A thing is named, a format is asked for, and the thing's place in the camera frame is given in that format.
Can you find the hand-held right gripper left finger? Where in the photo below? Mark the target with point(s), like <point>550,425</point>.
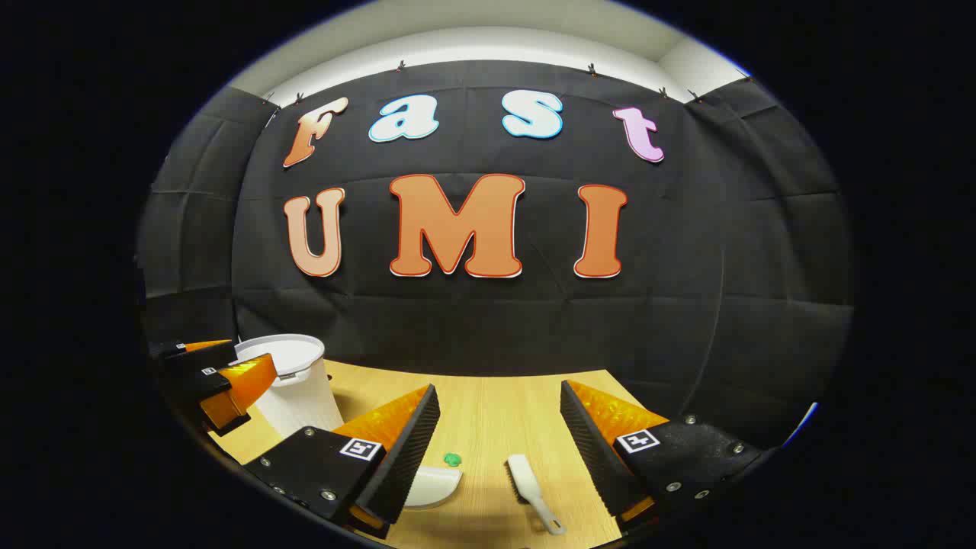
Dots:
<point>396,465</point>

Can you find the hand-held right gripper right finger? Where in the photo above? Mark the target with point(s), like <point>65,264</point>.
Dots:
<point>591,450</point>

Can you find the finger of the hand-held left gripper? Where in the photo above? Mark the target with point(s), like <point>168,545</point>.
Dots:
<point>194,358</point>
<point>191,385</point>

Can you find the white plastic dustpan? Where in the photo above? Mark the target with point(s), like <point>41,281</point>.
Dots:
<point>435,488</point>

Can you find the small white broom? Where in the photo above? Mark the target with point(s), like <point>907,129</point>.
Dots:
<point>526,476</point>

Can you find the white ribbed garbage bin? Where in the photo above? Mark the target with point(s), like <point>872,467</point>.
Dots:
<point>299,404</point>

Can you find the wooden desktop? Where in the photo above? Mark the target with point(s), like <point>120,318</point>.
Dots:
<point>488,412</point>

